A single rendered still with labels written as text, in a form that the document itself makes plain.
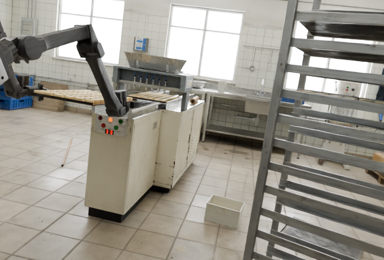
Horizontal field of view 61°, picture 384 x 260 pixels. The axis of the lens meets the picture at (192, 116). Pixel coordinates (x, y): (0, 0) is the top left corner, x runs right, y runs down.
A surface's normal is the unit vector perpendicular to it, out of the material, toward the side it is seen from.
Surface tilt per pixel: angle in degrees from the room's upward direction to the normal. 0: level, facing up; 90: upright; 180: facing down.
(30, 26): 90
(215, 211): 90
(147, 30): 90
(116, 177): 90
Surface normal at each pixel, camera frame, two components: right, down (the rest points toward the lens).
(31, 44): 0.96, 0.05
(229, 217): -0.33, 0.11
